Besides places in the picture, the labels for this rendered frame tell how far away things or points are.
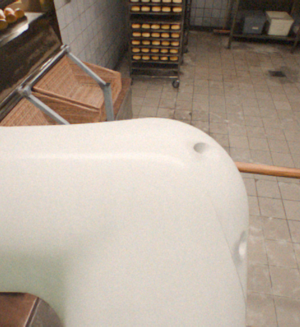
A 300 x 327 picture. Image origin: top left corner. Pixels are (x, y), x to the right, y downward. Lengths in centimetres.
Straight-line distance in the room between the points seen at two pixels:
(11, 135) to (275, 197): 235
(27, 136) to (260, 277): 191
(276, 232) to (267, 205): 24
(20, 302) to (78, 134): 119
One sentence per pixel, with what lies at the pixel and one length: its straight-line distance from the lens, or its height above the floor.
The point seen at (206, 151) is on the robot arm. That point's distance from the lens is 15.
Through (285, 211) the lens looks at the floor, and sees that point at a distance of 238.
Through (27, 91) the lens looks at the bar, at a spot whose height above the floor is 116.
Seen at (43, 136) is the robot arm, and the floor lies 164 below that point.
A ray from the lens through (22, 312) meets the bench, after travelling 130.
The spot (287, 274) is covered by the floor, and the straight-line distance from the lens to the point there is 209.
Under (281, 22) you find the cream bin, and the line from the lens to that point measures 522.
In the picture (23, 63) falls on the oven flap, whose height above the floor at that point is 101.
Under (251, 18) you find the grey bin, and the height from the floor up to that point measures 47.
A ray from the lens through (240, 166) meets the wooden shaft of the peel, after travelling 83.
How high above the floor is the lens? 174
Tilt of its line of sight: 44 degrees down
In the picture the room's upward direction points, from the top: straight up
